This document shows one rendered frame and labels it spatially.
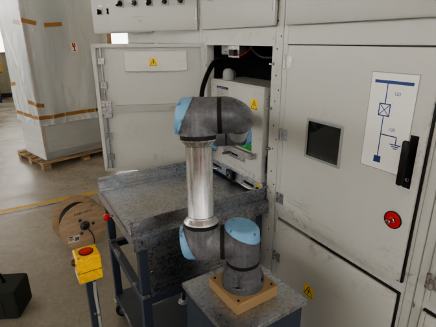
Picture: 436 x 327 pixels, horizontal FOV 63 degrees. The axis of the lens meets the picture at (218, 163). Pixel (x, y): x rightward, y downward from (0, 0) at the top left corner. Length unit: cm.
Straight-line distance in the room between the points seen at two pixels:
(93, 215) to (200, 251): 196
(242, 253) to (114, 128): 130
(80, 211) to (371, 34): 241
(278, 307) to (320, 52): 90
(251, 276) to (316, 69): 77
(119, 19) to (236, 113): 153
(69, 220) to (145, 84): 134
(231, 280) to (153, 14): 163
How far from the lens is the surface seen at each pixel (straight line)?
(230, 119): 106
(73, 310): 256
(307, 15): 143
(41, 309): 265
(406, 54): 118
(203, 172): 111
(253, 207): 170
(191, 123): 107
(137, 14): 237
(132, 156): 224
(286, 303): 131
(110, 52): 215
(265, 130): 169
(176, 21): 222
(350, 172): 133
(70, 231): 303
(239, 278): 123
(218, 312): 126
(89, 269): 134
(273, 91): 161
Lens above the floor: 159
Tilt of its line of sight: 19 degrees down
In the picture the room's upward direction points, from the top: straight up
